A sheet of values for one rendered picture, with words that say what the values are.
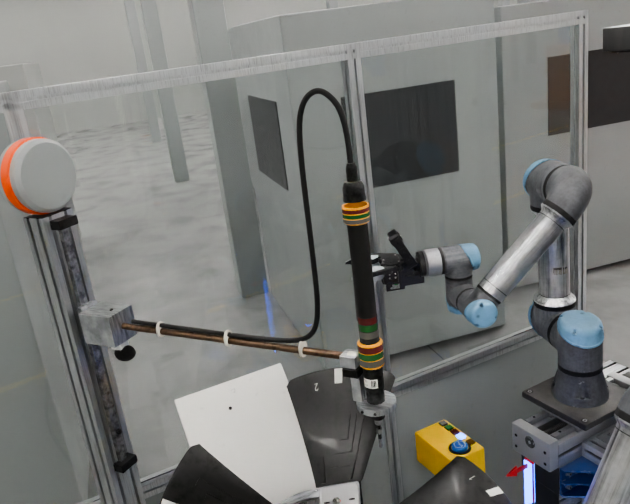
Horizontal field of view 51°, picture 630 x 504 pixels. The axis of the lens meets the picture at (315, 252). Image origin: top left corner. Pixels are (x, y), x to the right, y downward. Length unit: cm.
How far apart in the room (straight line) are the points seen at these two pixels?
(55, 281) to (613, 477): 115
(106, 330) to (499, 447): 160
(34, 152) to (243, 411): 71
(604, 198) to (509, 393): 325
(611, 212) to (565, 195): 386
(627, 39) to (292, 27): 251
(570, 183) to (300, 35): 226
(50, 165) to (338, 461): 83
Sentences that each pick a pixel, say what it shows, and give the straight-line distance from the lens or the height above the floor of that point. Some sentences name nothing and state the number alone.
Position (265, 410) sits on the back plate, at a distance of 154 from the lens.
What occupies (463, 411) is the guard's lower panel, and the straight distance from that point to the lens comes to 238.
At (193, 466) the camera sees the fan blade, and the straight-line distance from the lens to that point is 122.
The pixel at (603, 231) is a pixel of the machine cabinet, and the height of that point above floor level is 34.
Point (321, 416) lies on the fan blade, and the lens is 136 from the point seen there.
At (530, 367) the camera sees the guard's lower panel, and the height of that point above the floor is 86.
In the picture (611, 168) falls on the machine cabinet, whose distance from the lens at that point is 552.
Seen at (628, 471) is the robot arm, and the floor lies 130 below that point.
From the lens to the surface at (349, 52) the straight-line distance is 182.
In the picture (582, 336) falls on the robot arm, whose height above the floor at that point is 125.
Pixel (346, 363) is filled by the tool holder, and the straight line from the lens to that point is 115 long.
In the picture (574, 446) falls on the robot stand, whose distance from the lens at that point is 201.
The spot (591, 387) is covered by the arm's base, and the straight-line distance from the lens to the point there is 196.
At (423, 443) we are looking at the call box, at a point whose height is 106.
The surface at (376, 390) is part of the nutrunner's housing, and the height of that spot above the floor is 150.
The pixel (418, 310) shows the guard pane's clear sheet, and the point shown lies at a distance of 211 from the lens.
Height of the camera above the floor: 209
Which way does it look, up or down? 18 degrees down
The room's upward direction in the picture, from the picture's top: 7 degrees counter-clockwise
